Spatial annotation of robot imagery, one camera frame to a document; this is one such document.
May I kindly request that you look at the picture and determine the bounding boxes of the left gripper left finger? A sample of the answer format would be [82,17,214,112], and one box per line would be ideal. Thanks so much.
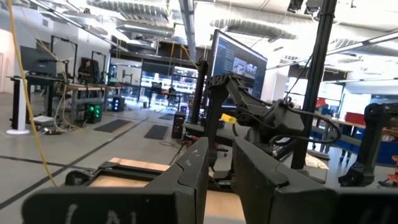
[21,136,210,224]

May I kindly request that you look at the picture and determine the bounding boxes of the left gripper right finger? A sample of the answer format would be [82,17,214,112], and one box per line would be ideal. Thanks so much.
[232,137,398,224]

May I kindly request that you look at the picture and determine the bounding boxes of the yellow tag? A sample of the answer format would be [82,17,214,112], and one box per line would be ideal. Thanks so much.
[220,113,238,124]

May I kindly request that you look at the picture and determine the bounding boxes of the white paper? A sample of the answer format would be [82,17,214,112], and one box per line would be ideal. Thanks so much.
[304,154,330,170]

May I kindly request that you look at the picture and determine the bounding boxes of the black pole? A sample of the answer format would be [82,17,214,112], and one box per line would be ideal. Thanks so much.
[190,60,208,124]

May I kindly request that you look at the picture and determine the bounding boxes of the large lit monitor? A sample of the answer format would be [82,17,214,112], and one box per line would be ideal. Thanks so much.
[210,29,268,106]

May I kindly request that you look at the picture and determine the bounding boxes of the black computer tower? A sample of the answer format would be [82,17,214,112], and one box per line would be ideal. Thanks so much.
[171,111,187,140]

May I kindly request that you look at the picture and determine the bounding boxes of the red bin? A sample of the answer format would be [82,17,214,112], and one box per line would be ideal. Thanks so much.
[345,111,367,126]

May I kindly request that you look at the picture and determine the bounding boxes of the computer with green lights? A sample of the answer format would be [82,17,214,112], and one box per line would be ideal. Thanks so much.
[84,103,103,124]

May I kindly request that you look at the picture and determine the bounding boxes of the computer with blue lights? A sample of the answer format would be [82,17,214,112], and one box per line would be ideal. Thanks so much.
[111,95,126,112]

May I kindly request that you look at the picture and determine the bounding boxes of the blue storage bins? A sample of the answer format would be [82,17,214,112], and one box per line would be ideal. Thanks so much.
[310,124,398,166]

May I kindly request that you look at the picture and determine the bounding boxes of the white box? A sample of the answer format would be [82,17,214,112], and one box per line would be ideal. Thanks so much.
[32,115,55,124]

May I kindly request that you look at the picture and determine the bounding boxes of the wooden workbench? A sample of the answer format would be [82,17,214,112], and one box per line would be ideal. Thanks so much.
[63,83,124,122]

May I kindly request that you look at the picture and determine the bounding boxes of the white stand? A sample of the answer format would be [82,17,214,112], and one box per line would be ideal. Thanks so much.
[6,77,31,136]

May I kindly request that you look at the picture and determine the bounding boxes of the black standing desk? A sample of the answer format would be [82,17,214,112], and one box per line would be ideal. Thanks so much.
[7,74,68,125]

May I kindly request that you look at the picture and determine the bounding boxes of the black monitor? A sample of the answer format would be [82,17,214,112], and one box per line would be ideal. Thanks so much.
[20,45,58,75]

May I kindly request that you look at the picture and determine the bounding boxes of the yellow cable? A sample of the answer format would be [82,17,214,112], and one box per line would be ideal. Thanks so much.
[7,0,57,187]

